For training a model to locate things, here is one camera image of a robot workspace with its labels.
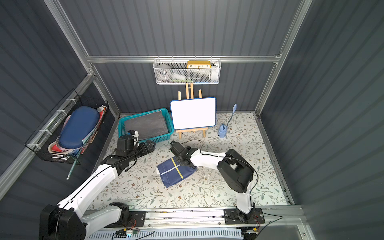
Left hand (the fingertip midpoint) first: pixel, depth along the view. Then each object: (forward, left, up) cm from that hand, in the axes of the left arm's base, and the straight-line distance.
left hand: (150, 146), depth 83 cm
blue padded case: (0, +29, +18) cm, 34 cm away
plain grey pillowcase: (+22, +8, -8) cm, 24 cm away
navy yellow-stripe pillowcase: (-9, -11, -15) cm, 21 cm away
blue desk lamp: (+17, -44, -7) cm, 48 cm away
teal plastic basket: (+33, -4, -7) cm, 34 cm away
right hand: (+3, -21, -11) cm, 24 cm away
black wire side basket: (-10, +38, +18) cm, 43 cm away
